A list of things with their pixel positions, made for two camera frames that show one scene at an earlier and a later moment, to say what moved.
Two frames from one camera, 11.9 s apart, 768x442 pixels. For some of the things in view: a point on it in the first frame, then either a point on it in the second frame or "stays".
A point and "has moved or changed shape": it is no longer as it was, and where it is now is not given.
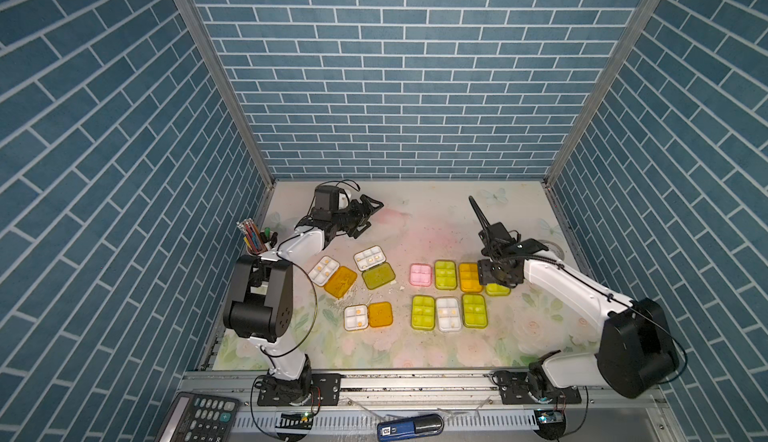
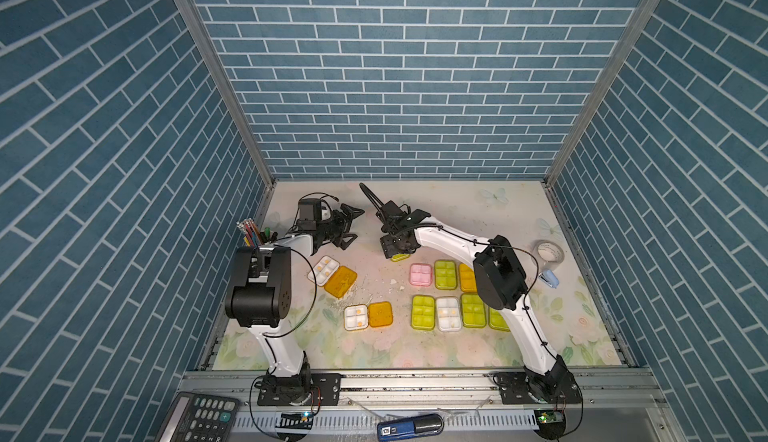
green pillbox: (375, 270) to (399, 257)
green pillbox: (474, 311) stays
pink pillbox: (420, 275) stays
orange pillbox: (469, 275) stays
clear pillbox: (448, 314) stays
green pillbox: (497, 290) has moved or changed shape
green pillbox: (423, 313) stays
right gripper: (485, 276) to (387, 247)
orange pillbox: (336, 280) stays
